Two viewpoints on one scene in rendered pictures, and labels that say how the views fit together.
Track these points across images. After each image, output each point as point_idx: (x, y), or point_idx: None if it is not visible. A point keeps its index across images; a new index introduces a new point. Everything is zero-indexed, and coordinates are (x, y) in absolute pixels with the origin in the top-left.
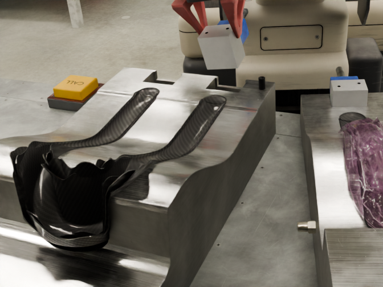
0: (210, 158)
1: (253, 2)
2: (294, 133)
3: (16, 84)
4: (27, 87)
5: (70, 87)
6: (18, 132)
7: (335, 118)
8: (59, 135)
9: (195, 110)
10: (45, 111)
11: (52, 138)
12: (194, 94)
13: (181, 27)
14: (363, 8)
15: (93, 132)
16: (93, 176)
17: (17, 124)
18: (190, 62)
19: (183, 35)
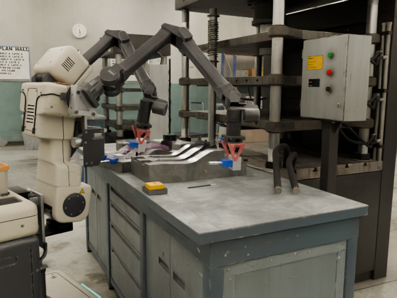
0: (173, 154)
1: (67, 162)
2: (127, 172)
3: (163, 203)
4: (161, 201)
5: (158, 182)
6: (188, 191)
7: (130, 159)
8: (193, 160)
9: (158, 157)
10: (170, 193)
11: (197, 156)
12: (151, 158)
13: (36, 210)
14: (71, 151)
15: (184, 161)
16: (204, 145)
17: (185, 193)
18: (35, 235)
19: (37, 216)
